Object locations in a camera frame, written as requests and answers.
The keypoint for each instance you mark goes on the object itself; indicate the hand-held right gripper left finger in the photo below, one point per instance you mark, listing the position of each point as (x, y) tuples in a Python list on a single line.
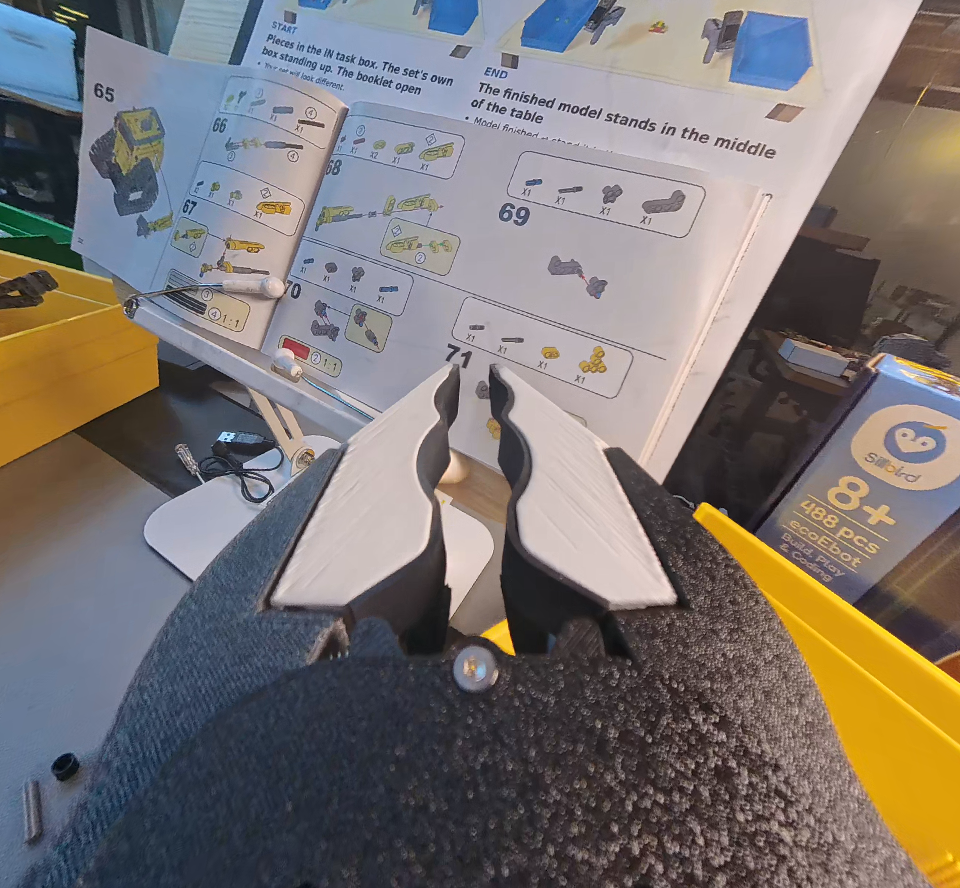
[(360, 520)]

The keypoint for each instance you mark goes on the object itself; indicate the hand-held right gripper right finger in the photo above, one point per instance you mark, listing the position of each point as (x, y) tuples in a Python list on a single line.
[(585, 520)]

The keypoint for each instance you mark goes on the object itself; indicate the yellow parts bin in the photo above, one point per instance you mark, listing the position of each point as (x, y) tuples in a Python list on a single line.
[(67, 378), (862, 678)]

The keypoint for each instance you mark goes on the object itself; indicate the pile of red black parts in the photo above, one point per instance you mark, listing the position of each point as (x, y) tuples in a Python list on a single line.
[(66, 766)]

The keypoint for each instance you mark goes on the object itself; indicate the large printed task sheet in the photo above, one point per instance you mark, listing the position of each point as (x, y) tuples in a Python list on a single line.
[(675, 100)]

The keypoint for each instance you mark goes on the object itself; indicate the open building manual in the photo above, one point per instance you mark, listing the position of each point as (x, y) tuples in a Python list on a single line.
[(487, 265)]

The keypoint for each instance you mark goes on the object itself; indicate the colourful toy kit box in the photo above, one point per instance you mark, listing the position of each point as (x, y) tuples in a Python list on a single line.
[(862, 498)]

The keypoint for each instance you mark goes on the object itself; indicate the yellow tracked toy vehicle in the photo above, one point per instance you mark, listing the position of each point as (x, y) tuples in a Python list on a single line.
[(26, 286)]

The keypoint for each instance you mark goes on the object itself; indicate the green plastic bin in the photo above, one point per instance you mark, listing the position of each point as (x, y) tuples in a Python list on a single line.
[(30, 232)]

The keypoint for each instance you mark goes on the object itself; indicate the white storage box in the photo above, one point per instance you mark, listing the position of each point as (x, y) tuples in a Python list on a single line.
[(34, 55)]

